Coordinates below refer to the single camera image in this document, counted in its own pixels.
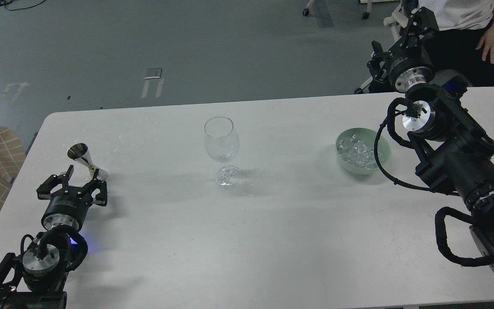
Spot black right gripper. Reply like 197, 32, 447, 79
367, 6, 440, 93

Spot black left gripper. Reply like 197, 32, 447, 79
36, 165, 108, 232

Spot steel cocktail jigger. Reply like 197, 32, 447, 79
67, 143, 108, 181

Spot clear ice cubes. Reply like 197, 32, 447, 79
336, 134, 378, 173

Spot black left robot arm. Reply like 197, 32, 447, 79
0, 166, 108, 309

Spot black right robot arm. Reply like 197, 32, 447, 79
367, 4, 494, 272

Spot clear wine glass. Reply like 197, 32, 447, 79
204, 117, 243, 188

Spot white office chair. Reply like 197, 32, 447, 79
354, 0, 409, 94

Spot seated person white shirt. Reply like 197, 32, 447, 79
403, 0, 494, 87

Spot green bowl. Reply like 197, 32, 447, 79
335, 127, 392, 175

